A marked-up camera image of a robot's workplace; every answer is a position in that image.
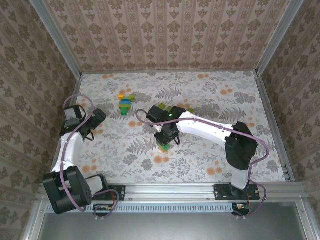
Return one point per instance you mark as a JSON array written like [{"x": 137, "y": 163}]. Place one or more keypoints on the grey metal panel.
[{"x": 170, "y": 227}]

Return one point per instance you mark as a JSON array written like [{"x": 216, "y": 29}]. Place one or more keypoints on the lime 2x4 lego brick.
[
  {"x": 126, "y": 106},
  {"x": 131, "y": 98},
  {"x": 170, "y": 108}
]

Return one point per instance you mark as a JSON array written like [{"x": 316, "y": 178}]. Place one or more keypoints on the aluminium table end rail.
[{"x": 170, "y": 72}]

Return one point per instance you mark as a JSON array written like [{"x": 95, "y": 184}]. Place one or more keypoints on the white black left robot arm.
[{"x": 71, "y": 155}]

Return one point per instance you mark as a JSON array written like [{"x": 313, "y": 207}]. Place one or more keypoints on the aluminium frame post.
[
  {"x": 57, "y": 37},
  {"x": 277, "y": 37}
]

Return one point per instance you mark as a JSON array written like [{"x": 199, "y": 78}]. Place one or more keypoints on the aluminium table side rail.
[
  {"x": 75, "y": 87},
  {"x": 266, "y": 100}
]

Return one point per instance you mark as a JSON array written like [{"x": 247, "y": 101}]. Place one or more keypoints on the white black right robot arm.
[{"x": 202, "y": 128}]

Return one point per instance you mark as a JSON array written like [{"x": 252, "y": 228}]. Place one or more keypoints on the green 2x4 lego brick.
[{"x": 167, "y": 148}]

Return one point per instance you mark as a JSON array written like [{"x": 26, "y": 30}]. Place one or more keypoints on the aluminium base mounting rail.
[{"x": 170, "y": 191}]

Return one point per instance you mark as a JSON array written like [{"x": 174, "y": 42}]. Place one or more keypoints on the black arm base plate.
[
  {"x": 120, "y": 192},
  {"x": 221, "y": 192}
]

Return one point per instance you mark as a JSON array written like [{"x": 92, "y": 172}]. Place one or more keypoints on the green 2x2 lego brick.
[{"x": 124, "y": 112}]

